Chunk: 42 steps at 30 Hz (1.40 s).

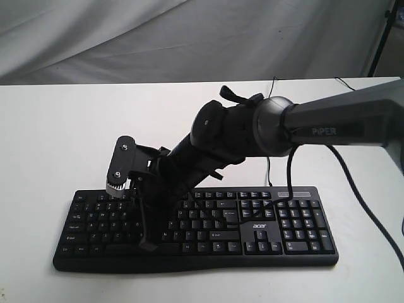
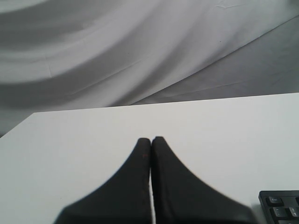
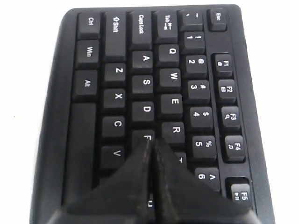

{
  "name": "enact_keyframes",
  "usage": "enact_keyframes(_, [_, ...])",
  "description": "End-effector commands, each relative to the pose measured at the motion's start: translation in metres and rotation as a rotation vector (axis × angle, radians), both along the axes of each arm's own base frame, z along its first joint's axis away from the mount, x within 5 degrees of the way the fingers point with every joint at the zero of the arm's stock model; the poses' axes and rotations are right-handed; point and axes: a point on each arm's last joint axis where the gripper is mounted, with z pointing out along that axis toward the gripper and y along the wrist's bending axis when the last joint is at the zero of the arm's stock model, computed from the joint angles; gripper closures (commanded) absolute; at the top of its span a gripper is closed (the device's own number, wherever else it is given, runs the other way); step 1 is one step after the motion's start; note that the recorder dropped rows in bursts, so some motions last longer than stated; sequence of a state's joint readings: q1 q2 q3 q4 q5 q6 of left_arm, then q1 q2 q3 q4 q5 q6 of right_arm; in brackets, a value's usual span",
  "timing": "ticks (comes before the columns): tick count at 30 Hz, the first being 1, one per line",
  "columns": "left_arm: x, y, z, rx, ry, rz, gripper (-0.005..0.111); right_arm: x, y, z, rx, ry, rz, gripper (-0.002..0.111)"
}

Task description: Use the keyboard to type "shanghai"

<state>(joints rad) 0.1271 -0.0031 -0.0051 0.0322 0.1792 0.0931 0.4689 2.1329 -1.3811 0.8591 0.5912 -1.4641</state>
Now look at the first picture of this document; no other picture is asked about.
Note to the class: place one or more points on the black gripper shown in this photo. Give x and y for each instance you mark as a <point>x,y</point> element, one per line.
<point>161,177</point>

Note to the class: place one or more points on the black acer keyboard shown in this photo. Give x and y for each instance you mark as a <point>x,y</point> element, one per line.
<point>213,227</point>

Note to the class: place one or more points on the grey backdrop cloth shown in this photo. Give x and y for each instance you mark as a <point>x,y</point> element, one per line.
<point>80,42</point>

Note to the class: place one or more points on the black tripod stand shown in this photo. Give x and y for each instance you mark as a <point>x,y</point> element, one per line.
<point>389,20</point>

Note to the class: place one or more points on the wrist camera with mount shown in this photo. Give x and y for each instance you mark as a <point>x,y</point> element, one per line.
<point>129,161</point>

